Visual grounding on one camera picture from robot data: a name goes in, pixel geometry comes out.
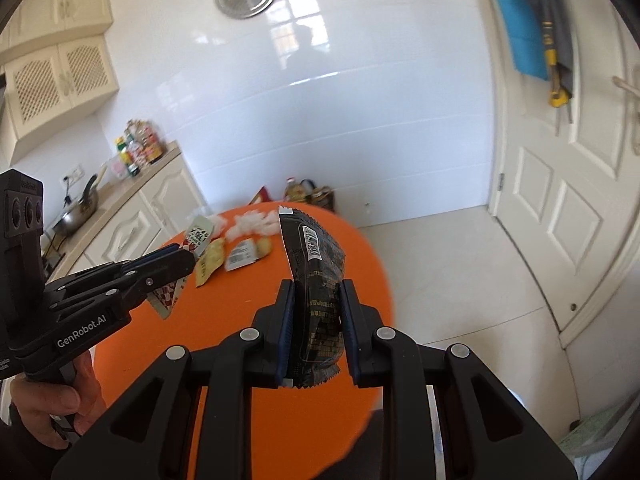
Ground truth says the black snack wrapper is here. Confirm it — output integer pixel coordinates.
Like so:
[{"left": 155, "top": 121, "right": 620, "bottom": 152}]
[{"left": 277, "top": 205, "right": 347, "bottom": 390}]

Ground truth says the clear plastic wrap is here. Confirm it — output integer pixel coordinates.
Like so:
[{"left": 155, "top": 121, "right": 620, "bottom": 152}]
[{"left": 226, "top": 208, "right": 279, "bottom": 237}]

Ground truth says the white panel door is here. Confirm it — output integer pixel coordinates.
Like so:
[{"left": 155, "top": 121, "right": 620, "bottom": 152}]
[{"left": 482, "top": 0, "right": 640, "bottom": 348}]

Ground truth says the grey apron yellow trim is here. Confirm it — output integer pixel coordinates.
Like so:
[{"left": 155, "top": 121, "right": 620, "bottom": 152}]
[{"left": 515, "top": 0, "right": 583, "bottom": 136}]

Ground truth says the steel wok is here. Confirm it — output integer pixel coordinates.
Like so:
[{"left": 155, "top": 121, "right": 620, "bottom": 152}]
[{"left": 52, "top": 175, "right": 99, "bottom": 236}]

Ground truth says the cream upper cabinet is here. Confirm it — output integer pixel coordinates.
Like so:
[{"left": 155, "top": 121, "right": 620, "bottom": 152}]
[{"left": 0, "top": 0, "right": 115, "bottom": 61}]

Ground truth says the person's left forearm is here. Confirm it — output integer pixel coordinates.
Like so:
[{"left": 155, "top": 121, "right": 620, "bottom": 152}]
[{"left": 0, "top": 400, "right": 76, "bottom": 480}]

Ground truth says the white grey packet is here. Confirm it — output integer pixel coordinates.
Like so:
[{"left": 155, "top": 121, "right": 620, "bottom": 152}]
[{"left": 224, "top": 239, "right": 259, "bottom": 272}]

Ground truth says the blue apron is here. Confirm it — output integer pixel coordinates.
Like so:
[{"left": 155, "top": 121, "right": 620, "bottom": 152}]
[{"left": 487, "top": 0, "right": 551, "bottom": 81}]

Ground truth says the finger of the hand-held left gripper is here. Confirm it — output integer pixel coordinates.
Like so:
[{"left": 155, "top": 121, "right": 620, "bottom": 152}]
[
  {"left": 49, "top": 262, "right": 197, "bottom": 324},
  {"left": 44, "top": 244, "right": 196, "bottom": 305}
]

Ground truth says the red white checked wrapper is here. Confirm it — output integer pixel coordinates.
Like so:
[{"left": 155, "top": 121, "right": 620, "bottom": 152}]
[{"left": 148, "top": 215, "right": 215, "bottom": 321}]

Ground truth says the dark carrier bag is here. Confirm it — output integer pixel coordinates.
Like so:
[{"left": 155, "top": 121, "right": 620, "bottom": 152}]
[{"left": 305, "top": 180, "right": 335, "bottom": 211}]

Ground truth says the cream door handle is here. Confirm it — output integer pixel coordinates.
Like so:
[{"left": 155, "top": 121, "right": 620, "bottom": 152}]
[{"left": 612, "top": 62, "right": 640, "bottom": 156}]

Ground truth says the cream kitchen base cabinet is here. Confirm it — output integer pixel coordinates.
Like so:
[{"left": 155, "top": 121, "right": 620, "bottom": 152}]
[{"left": 42, "top": 141, "right": 208, "bottom": 281}]

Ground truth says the person's left hand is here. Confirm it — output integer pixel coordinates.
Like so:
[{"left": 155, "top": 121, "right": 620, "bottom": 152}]
[{"left": 9, "top": 349, "right": 104, "bottom": 451}]

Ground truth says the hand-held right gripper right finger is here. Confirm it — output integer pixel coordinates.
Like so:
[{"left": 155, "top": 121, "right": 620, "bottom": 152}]
[{"left": 340, "top": 280, "right": 576, "bottom": 480}]

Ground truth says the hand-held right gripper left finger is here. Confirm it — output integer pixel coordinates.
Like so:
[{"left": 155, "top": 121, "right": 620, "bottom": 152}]
[{"left": 97, "top": 279, "right": 297, "bottom": 480}]

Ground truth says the cream lattice door cabinet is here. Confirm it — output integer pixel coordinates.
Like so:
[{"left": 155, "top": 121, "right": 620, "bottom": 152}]
[{"left": 2, "top": 35, "right": 121, "bottom": 143}]

